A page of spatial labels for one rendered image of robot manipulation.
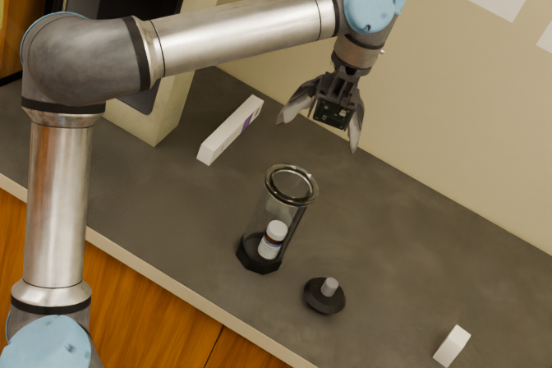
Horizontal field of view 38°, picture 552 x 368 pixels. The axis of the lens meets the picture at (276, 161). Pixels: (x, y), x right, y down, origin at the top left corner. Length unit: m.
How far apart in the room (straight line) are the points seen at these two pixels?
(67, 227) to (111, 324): 0.71
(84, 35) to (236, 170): 0.92
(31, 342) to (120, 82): 0.37
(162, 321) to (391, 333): 0.49
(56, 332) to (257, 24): 0.49
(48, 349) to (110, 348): 0.83
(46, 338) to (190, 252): 0.60
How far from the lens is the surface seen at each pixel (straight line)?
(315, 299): 1.63
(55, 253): 1.18
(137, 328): 1.82
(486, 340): 1.82
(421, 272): 1.86
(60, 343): 1.10
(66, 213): 1.17
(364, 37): 1.29
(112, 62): 1.00
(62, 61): 1.02
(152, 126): 1.83
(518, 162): 2.04
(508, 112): 1.98
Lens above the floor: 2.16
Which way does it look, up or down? 39 degrees down
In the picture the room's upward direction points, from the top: 24 degrees clockwise
